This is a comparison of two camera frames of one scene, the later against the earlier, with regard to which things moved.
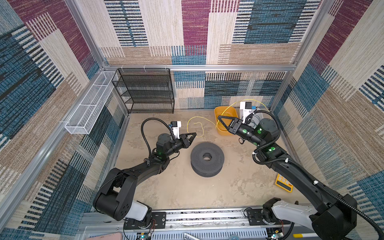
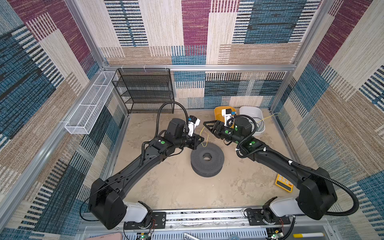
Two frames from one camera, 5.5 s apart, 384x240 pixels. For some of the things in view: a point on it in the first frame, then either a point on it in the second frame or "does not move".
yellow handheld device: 282,182 does not move
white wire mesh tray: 84,116 does not move
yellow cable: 220,116 to 207,135
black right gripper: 233,127 to 217,124
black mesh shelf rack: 145,90 does not move
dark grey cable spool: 207,168 does not move
